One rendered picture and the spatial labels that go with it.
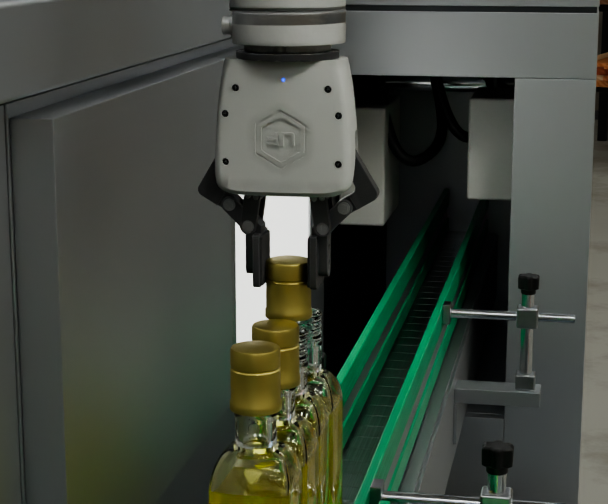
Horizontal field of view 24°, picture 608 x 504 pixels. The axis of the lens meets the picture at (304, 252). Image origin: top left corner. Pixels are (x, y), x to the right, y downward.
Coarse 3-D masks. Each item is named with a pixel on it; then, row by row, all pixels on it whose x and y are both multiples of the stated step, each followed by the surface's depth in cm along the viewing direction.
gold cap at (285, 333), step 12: (264, 324) 104; (276, 324) 104; (288, 324) 104; (252, 336) 104; (264, 336) 103; (276, 336) 102; (288, 336) 103; (288, 348) 103; (288, 360) 103; (288, 372) 103; (288, 384) 103
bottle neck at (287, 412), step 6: (282, 390) 104; (288, 390) 104; (294, 390) 104; (282, 396) 104; (288, 396) 104; (294, 396) 105; (282, 402) 104; (288, 402) 104; (294, 402) 105; (282, 408) 104; (288, 408) 104; (294, 408) 105; (282, 414) 104; (288, 414) 104; (294, 414) 105; (282, 420) 104
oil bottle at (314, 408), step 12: (300, 396) 110; (312, 396) 111; (300, 408) 109; (312, 408) 109; (324, 408) 112; (312, 420) 109; (324, 420) 111; (324, 432) 111; (324, 444) 111; (324, 456) 111; (324, 468) 112; (324, 480) 112; (324, 492) 112
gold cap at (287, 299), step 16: (288, 256) 110; (272, 272) 108; (288, 272) 107; (304, 272) 108; (272, 288) 108; (288, 288) 108; (304, 288) 108; (272, 304) 108; (288, 304) 108; (304, 304) 108; (304, 320) 109
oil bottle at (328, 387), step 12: (324, 372) 117; (312, 384) 114; (324, 384) 115; (336, 384) 117; (324, 396) 114; (336, 396) 116; (336, 408) 116; (336, 420) 116; (336, 432) 116; (336, 444) 117; (336, 456) 117; (336, 468) 117; (336, 480) 117; (336, 492) 118
